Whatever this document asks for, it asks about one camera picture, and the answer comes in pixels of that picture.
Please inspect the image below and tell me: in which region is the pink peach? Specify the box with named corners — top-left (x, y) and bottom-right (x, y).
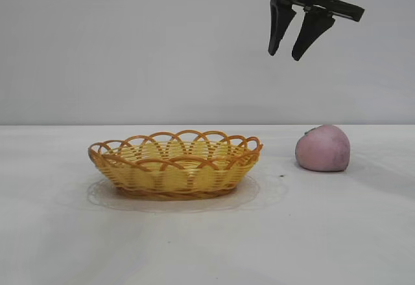
top-left (294, 124), bottom-right (351, 172)

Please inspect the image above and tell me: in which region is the yellow woven plastic basket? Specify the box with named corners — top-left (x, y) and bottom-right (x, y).
top-left (87, 130), bottom-right (264, 201)

